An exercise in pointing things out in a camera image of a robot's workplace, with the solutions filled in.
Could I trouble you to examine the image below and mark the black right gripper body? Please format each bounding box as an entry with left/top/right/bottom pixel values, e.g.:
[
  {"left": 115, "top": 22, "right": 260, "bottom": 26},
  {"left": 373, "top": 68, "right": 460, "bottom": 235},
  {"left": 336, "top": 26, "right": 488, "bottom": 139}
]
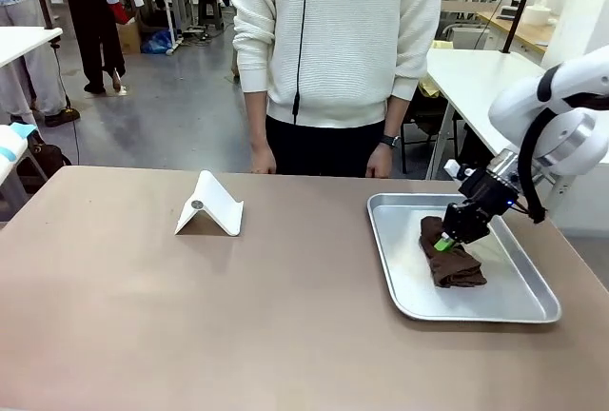
[{"left": 458, "top": 169, "right": 518, "bottom": 218}]

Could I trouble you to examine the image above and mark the brown cloth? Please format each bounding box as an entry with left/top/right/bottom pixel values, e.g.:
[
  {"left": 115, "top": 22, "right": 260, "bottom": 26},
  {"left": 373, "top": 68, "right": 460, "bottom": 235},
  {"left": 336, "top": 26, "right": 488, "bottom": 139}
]
[{"left": 418, "top": 214, "right": 489, "bottom": 291}]

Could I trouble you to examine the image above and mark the person's right forearm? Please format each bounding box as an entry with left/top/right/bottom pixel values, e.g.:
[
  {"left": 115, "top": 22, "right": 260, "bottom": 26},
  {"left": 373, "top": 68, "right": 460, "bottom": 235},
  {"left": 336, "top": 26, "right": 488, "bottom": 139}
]
[{"left": 243, "top": 90, "right": 269, "bottom": 150}]

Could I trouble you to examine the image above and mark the person's left forearm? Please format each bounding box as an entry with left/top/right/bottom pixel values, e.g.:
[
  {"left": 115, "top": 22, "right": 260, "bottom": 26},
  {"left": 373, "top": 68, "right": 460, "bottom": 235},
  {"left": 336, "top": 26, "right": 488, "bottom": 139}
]
[{"left": 380, "top": 95, "right": 410, "bottom": 139}]

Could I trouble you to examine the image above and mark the person's left hand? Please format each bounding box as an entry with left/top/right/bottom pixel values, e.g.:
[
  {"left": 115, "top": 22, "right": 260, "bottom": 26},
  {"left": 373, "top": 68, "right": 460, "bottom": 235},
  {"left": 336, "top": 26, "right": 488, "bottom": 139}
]
[{"left": 364, "top": 145, "right": 394, "bottom": 179}]

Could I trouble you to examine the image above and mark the person's right hand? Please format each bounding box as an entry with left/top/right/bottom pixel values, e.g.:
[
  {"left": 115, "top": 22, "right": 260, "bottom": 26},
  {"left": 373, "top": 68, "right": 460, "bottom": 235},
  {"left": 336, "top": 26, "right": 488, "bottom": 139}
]
[{"left": 249, "top": 144, "right": 278, "bottom": 175}]

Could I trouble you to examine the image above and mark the silver metal baking tray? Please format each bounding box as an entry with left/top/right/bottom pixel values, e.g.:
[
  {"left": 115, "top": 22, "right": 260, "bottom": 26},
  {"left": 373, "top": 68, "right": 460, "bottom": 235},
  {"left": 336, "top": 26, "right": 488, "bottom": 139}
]
[{"left": 365, "top": 191, "right": 562, "bottom": 324}]

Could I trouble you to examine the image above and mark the black chair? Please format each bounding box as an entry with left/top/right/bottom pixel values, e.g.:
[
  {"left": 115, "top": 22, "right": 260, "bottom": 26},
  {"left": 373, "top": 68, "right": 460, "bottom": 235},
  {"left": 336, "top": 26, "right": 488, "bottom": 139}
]
[{"left": 401, "top": 91, "right": 456, "bottom": 175}]

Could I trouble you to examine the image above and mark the long white table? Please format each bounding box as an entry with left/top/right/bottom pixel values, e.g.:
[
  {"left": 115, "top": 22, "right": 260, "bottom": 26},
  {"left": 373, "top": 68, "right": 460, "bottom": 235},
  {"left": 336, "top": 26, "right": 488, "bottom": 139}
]
[{"left": 424, "top": 48, "right": 548, "bottom": 180}]

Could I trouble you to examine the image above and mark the yellow sheet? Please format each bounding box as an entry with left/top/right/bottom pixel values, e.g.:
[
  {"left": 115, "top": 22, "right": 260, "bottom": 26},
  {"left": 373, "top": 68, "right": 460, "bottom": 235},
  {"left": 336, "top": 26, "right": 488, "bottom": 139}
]
[{"left": 417, "top": 39, "right": 454, "bottom": 99}]

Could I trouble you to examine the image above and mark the wooden top desk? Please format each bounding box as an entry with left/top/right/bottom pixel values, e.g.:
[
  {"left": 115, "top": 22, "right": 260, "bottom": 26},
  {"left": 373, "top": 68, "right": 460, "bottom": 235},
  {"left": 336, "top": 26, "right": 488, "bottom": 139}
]
[{"left": 475, "top": 10, "right": 554, "bottom": 54}]

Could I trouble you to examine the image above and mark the white round container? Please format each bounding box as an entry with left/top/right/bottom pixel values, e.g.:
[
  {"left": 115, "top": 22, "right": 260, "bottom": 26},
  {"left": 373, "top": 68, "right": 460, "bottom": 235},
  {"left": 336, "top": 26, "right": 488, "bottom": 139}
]
[{"left": 522, "top": 4, "right": 554, "bottom": 28}]

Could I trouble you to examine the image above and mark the person in white sweater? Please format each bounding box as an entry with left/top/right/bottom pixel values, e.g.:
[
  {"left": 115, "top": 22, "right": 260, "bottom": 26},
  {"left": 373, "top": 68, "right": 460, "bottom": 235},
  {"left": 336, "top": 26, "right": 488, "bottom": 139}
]
[{"left": 230, "top": 0, "right": 446, "bottom": 179}]

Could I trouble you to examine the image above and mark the white folding phone stand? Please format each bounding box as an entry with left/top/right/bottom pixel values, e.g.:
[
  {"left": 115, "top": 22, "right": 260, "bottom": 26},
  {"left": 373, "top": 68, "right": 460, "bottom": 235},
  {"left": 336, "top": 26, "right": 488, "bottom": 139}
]
[{"left": 173, "top": 169, "right": 245, "bottom": 239}]

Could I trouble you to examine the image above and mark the black stool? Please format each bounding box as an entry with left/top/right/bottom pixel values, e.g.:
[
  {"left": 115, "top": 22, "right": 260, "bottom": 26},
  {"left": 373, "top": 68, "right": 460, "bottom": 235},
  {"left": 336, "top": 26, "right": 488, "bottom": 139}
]
[{"left": 196, "top": 0, "right": 226, "bottom": 31}]

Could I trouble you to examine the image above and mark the blue plastic bag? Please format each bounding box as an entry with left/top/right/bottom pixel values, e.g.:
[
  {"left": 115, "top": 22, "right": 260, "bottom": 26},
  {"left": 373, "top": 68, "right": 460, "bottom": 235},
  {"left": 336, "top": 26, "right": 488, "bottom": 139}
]
[{"left": 141, "top": 29, "right": 173, "bottom": 55}]

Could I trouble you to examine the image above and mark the cardboard box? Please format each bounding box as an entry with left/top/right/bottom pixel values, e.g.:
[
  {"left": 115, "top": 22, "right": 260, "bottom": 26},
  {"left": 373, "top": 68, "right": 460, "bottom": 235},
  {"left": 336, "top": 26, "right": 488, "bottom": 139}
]
[{"left": 115, "top": 19, "right": 143, "bottom": 55}]

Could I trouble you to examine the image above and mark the red bag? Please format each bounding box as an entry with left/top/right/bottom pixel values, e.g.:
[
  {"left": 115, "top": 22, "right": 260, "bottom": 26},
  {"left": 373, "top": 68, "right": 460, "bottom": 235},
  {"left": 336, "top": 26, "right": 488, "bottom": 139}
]
[{"left": 109, "top": 0, "right": 138, "bottom": 25}]

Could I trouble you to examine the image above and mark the brown handbag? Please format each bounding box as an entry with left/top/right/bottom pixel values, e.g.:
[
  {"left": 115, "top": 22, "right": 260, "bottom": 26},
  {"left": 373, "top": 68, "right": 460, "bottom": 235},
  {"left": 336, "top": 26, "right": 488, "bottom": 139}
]
[{"left": 27, "top": 130, "right": 72, "bottom": 179}]

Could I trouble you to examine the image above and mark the bystander in black trousers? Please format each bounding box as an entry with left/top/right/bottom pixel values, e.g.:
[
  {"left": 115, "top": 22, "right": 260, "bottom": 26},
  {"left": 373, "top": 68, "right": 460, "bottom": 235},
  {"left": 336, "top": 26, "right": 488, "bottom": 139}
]
[{"left": 57, "top": 0, "right": 146, "bottom": 96}]

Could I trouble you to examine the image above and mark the white object with teal patch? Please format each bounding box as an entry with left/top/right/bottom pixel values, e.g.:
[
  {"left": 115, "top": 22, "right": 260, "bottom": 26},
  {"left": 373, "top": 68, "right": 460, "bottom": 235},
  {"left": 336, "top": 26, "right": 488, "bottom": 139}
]
[{"left": 0, "top": 123, "right": 38, "bottom": 180}]

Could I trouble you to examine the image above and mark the bystander in floral blue shirt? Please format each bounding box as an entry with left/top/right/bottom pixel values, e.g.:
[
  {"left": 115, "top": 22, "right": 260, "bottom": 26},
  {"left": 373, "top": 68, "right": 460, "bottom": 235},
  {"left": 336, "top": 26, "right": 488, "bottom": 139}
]
[{"left": 0, "top": 0, "right": 81, "bottom": 127}]

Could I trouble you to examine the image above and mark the white side table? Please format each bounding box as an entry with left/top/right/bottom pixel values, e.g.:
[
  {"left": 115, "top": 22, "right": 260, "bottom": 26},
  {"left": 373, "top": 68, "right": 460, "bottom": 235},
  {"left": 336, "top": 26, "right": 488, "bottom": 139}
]
[{"left": 0, "top": 25, "right": 64, "bottom": 69}]

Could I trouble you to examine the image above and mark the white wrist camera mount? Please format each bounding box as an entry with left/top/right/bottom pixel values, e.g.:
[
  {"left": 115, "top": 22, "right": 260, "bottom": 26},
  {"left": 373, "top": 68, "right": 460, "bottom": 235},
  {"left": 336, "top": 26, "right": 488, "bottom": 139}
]
[{"left": 443, "top": 159, "right": 477, "bottom": 183}]

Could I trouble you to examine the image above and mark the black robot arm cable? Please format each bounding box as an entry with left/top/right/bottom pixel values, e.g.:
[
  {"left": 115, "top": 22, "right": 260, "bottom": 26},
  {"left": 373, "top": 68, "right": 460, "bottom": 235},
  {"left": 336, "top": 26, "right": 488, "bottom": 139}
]
[{"left": 517, "top": 105, "right": 548, "bottom": 225}]

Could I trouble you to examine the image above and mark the thin black cord on sweater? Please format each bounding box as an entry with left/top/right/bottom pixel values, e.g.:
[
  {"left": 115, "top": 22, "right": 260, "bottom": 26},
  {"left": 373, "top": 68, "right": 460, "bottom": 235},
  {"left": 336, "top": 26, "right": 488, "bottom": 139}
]
[{"left": 292, "top": 0, "right": 313, "bottom": 126}]

